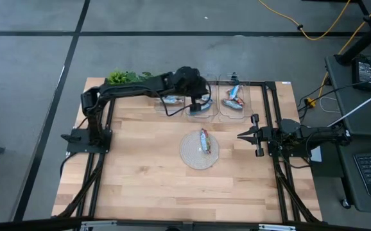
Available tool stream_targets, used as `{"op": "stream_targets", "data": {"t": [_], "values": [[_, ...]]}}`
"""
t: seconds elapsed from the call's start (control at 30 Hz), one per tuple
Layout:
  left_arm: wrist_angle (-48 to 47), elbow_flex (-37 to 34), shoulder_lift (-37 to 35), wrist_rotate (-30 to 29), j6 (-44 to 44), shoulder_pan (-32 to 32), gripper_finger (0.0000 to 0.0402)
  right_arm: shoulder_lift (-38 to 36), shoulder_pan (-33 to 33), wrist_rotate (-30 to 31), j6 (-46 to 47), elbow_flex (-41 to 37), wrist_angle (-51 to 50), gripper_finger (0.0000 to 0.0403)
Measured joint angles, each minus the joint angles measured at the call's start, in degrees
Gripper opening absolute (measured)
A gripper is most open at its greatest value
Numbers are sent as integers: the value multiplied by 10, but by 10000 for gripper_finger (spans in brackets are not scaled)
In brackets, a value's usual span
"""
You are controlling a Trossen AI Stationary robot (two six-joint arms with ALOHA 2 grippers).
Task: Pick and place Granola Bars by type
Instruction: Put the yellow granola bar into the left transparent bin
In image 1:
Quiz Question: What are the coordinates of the silver metal bar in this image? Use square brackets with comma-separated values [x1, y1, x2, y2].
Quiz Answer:
[325, 85, 371, 129]

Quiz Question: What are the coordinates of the black power adapter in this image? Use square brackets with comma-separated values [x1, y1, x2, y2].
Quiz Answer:
[351, 56, 371, 92]

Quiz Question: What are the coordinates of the clear plastic bin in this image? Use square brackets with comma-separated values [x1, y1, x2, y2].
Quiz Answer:
[184, 72, 219, 123]
[154, 72, 186, 116]
[216, 73, 254, 124]

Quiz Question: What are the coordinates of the silver aluminium bracket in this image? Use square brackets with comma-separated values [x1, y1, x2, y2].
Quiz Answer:
[80, 219, 118, 231]
[257, 223, 297, 231]

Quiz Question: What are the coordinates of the thin white cable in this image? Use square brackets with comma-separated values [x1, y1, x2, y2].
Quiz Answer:
[319, 96, 342, 114]

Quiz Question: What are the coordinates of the dark grey side table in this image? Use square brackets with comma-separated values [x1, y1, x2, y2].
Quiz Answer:
[325, 54, 371, 214]

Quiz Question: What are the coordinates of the green granola bar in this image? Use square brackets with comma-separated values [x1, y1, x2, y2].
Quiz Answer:
[161, 95, 186, 106]

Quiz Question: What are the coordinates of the spiky green plant white pot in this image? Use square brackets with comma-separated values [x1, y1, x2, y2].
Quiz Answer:
[107, 69, 132, 86]

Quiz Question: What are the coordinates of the black aluminium table frame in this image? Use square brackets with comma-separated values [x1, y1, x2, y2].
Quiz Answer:
[0, 80, 371, 231]

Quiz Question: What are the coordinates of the yellow extension cable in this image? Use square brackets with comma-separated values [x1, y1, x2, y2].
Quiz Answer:
[304, 0, 371, 108]
[257, 0, 352, 42]

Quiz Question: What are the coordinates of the black desk stand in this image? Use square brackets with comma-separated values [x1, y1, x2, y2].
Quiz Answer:
[334, 0, 371, 67]

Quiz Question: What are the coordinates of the broad-leaf green plant white pot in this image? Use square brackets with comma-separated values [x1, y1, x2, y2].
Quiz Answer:
[126, 71, 156, 85]

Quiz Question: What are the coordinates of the white paper sheet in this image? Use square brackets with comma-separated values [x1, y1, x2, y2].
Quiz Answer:
[309, 146, 323, 163]

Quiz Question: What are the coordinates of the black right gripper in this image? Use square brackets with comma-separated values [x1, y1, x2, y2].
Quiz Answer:
[237, 114, 272, 158]

